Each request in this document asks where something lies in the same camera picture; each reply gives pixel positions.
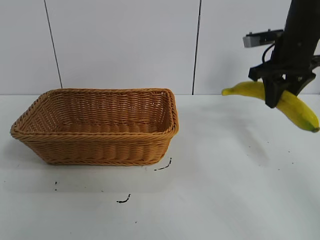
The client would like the yellow banana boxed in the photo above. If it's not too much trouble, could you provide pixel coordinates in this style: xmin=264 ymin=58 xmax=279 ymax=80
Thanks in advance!
xmin=221 ymin=81 xmax=320 ymax=133

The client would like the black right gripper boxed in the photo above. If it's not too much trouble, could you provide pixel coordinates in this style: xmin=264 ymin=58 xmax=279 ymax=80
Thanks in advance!
xmin=248 ymin=58 xmax=317 ymax=109

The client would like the black camera cable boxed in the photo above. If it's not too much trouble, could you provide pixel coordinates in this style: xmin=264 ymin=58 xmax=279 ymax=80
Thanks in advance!
xmin=261 ymin=43 xmax=276 ymax=63

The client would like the brown wicker basket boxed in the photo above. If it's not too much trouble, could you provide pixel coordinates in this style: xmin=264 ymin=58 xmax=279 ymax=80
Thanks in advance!
xmin=10 ymin=87 xmax=180 ymax=166

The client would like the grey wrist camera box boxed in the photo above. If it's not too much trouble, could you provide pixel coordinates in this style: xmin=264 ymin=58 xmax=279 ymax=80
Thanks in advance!
xmin=242 ymin=29 xmax=285 ymax=49

